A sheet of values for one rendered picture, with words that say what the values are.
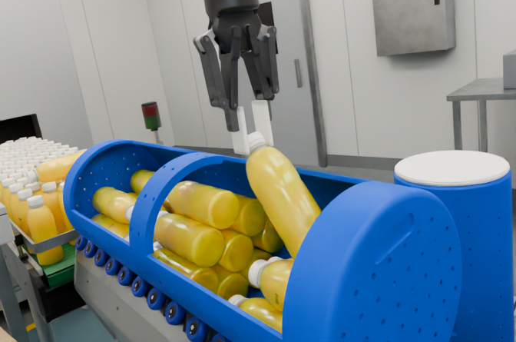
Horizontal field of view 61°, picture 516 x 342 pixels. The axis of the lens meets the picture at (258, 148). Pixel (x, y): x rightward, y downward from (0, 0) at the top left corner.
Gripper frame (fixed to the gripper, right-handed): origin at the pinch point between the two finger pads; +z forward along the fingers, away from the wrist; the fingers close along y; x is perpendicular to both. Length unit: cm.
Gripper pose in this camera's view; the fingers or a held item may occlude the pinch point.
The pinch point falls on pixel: (250, 127)
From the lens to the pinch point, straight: 65.1
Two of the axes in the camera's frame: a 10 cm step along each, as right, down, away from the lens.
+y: 7.6, -2.6, 6.0
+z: 1.5, 9.6, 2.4
